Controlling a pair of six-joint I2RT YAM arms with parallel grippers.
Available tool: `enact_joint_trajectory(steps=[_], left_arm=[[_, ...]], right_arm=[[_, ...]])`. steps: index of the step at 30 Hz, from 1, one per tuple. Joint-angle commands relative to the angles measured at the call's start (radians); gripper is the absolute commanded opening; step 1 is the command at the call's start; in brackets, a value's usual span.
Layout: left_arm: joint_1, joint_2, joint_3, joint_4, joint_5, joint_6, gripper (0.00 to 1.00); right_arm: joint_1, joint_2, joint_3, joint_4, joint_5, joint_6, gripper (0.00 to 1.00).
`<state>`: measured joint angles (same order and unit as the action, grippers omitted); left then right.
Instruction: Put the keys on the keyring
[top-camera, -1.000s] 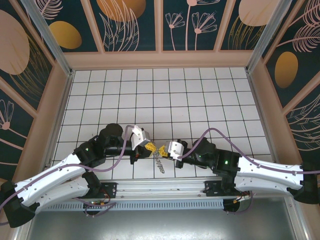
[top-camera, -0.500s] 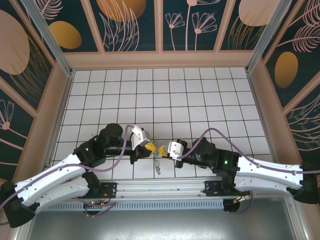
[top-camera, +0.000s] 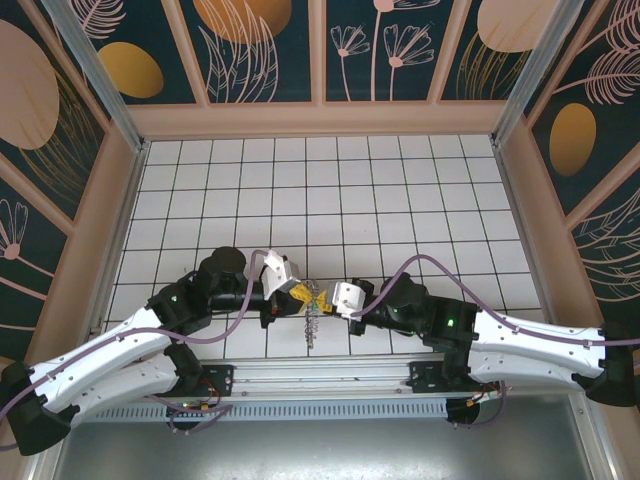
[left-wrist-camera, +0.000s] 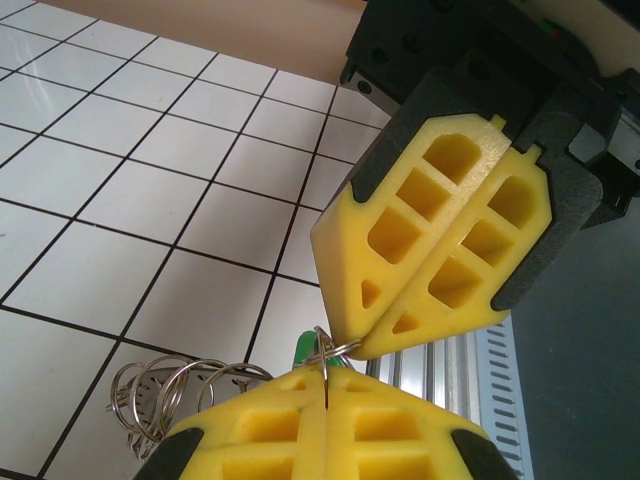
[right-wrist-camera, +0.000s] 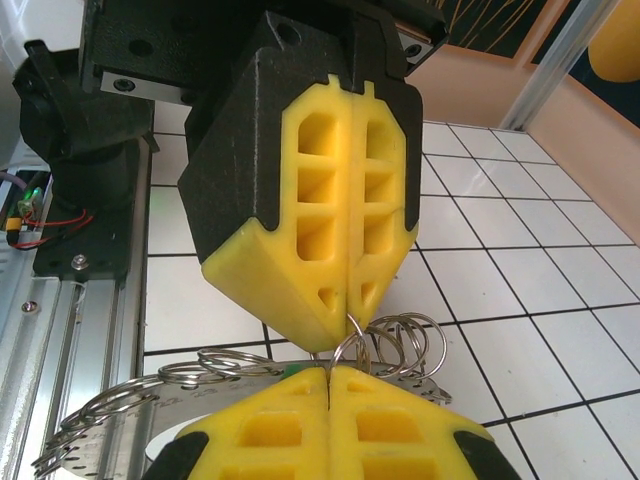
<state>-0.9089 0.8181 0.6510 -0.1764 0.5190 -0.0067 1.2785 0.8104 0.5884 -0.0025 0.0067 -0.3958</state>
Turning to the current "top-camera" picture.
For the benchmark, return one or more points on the aluminium extrusion rail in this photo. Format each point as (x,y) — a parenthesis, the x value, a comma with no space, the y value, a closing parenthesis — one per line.
(320,375)

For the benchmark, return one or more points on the metal disc with keyrings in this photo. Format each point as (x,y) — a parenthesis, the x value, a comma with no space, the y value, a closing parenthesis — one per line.
(312,327)

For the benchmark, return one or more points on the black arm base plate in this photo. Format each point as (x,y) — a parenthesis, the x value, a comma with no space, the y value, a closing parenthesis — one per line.
(220,380)
(425,377)

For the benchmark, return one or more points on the grey metal panel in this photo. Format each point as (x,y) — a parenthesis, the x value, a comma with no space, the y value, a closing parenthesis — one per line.
(320,450)

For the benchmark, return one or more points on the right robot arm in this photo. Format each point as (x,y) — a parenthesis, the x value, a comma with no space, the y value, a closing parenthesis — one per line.
(550,350)

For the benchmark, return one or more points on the aluminium corner post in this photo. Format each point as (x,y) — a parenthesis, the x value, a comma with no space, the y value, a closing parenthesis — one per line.
(100,75)
(527,75)

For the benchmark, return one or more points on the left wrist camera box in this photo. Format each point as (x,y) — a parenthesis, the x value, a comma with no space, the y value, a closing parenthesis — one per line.
(280,275)

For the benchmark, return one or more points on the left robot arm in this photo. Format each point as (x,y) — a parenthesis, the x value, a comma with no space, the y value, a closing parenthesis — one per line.
(100,345)

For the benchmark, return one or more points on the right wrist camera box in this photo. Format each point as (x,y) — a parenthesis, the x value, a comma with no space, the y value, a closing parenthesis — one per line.
(348,298)

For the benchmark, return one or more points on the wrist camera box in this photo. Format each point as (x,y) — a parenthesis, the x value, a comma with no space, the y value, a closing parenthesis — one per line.
(348,298)
(280,275)

